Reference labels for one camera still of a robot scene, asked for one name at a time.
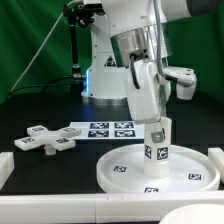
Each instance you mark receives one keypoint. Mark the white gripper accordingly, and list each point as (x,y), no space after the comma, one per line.
(147,103)

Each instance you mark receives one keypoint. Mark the white round table top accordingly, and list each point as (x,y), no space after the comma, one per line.
(122,171)

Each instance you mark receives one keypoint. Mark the white cross-shaped table base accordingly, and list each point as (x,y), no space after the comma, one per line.
(53,141)

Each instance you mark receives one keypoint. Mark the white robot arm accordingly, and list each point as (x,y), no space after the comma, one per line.
(136,29)

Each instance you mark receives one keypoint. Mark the white marker sheet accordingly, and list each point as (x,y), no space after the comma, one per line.
(109,130)

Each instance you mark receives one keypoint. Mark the white right barrier block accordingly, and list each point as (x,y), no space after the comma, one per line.
(216,155)

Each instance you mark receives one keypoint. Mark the white barrier block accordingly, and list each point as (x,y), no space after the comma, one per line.
(6,167)
(216,155)

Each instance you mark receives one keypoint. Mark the white disc bottom corner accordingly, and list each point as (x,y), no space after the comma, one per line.
(196,214)

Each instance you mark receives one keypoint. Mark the white left barrier block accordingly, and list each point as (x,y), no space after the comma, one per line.
(6,167)

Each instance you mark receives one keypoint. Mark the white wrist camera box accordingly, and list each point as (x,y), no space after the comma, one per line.
(184,78)

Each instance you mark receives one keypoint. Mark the white front barrier rail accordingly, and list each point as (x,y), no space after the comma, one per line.
(99,208)

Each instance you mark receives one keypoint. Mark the grey camera on mount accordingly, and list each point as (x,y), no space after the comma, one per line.
(92,4)

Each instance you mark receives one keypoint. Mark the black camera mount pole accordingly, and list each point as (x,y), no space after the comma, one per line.
(77,15)

